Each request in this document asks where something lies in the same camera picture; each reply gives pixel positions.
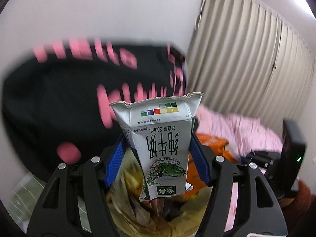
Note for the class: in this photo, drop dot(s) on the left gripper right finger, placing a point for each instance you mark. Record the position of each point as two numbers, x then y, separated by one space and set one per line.
258 212

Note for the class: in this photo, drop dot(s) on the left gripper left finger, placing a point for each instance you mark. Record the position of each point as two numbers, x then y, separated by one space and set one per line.
73 200

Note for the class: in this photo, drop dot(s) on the orange plastic bag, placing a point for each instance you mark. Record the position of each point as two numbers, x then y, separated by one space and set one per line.
202 152

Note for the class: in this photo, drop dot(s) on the green white milk carton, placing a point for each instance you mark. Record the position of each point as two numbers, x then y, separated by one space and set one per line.
159 133

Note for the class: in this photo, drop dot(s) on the yellow plastic trash bag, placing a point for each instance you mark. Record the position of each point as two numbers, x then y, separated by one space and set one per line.
175 216

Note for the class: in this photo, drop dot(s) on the pink blanket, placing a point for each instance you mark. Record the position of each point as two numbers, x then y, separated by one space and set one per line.
234 135

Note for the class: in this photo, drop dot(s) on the green checked bed sheet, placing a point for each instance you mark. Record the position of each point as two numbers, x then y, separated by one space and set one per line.
23 200

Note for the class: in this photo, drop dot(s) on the black Hello Kitty pillow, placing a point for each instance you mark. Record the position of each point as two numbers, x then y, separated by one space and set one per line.
56 104

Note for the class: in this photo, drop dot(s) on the beige pleated curtain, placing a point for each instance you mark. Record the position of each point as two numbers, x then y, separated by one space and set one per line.
247 60

